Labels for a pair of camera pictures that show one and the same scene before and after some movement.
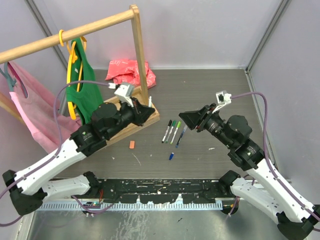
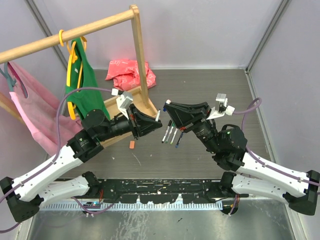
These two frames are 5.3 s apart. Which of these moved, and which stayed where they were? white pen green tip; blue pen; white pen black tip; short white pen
Moved: short white pen
Stayed: white pen green tip; blue pen; white pen black tip
